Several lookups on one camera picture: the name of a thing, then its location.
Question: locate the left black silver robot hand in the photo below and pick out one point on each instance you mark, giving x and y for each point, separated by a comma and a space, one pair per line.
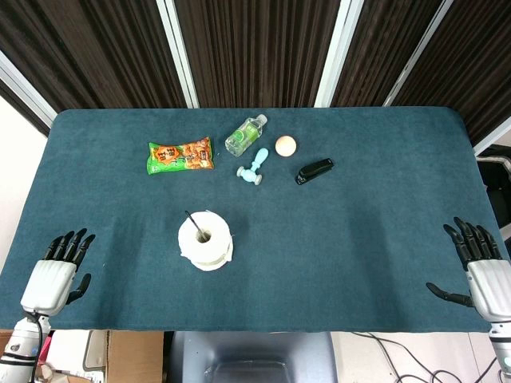
48, 283

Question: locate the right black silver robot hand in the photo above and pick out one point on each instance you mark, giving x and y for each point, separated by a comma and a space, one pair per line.
489, 283

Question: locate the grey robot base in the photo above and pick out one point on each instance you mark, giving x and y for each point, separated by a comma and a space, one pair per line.
255, 359

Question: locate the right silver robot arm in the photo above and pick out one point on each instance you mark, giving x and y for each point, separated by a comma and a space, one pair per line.
502, 343

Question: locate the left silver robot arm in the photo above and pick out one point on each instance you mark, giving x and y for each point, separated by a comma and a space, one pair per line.
18, 347

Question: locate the black chair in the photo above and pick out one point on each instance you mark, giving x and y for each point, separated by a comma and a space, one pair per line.
497, 187

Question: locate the brown cardboard box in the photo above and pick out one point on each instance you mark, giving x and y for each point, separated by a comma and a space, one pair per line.
131, 357

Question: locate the blue table cloth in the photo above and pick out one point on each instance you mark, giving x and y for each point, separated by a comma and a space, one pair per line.
319, 247

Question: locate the green orange snack bag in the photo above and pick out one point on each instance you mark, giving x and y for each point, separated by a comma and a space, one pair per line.
179, 156

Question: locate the black stapler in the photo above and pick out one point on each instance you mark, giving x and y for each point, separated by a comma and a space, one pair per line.
313, 172

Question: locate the dark brown curtain panel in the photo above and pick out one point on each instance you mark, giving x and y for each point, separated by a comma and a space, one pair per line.
475, 60
100, 56
259, 52
383, 48

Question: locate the clear bottle green label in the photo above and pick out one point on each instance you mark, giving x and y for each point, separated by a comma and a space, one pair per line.
242, 135

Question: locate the cream coloured ball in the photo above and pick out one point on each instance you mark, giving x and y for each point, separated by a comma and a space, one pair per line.
286, 146

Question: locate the white partition frame post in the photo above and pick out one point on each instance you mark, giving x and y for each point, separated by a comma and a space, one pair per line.
339, 52
24, 89
419, 52
177, 56
493, 137

